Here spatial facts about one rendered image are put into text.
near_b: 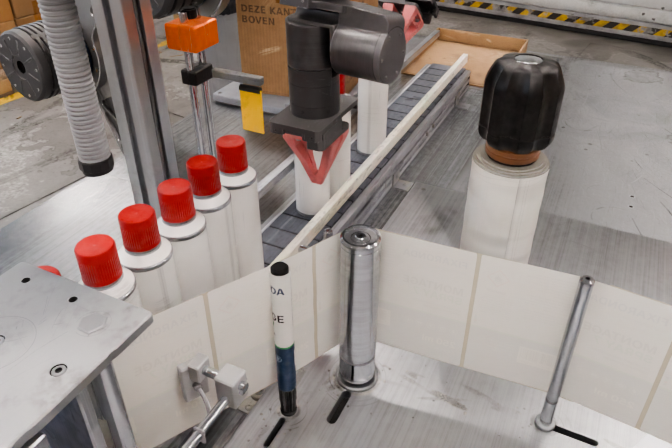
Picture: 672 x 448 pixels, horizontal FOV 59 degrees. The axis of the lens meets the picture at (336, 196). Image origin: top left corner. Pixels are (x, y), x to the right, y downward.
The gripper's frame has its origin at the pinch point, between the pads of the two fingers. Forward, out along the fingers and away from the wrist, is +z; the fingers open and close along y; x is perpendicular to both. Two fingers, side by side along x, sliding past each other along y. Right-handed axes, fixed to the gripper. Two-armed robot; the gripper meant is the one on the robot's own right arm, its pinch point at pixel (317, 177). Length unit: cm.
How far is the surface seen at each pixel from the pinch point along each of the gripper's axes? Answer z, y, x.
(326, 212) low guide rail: 10.0, 6.5, 2.3
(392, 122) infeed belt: 13.9, 44.9, 7.5
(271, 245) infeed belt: 13.5, 0.4, 7.9
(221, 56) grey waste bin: 72, 194, 163
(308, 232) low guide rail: 9.9, 1.1, 2.3
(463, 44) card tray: 19, 112, 12
